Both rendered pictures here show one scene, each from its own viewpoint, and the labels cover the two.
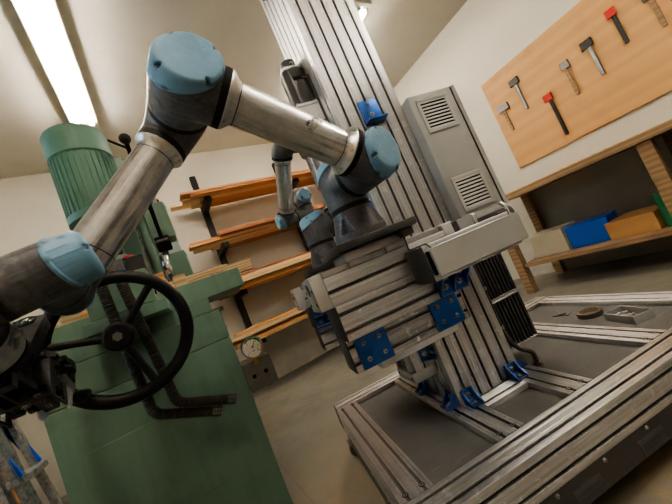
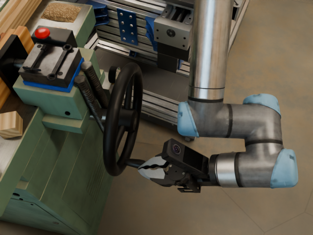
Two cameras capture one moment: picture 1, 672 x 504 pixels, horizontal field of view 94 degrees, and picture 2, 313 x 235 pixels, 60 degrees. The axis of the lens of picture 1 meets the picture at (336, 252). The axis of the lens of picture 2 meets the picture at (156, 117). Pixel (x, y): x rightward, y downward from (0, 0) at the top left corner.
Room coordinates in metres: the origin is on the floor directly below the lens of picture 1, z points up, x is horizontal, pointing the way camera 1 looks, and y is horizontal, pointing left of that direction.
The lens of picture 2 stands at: (0.39, 0.74, 1.40)
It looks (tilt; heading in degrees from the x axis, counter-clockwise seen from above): 58 degrees down; 308
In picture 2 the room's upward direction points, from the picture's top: straight up
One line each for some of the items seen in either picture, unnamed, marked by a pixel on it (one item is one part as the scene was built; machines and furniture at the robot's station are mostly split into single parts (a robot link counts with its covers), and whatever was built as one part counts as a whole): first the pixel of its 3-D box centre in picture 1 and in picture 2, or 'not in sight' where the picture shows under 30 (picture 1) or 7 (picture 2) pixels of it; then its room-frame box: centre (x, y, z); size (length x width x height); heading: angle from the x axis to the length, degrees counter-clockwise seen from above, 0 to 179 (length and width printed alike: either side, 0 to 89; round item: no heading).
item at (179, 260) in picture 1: (178, 268); not in sight; (1.21, 0.60, 1.02); 0.09 x 0.07 x 0.12; 117
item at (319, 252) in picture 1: (325, 252); not in sight; (1.35, 0.04, 0.87); 0.15 x 0.15 x 0.10
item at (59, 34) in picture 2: (117, 270); (53, 56); (0.81, 0.55, 0.99); 0.13 x 0.11 x 0.06; 117
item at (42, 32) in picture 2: not in sight; (42, 32); (0.85, 0.54, 1.02); 0.03 x 0.03 x 0.01
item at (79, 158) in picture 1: (88, 180); not in sight; (0.98, 0.65, 1.35); 0.18 x 0.18 x 0.31
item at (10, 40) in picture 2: not in sight; (26, 65); (0.88, 0.59, 0.95); 0.09 x 0.07 x 0.09; 117
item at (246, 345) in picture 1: (252, 349); (113, 76); (0.91, 0.33, 0.65); 0.06 x 0.04 x 0.08; 117
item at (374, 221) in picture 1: (356, 223); not in sight; (0.87, -0.08, 0.87); 0.15 x 0.15 x 0.10
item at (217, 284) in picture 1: (136, 314); (34, 86); (0.89, 0.59, 0.87); 0.61 x 0.30 x 0.06; 117
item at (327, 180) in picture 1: (341, 184); not in sight; (0.87, -0.09, 0.98); 0.13 x 0.12 x 0.14; 35
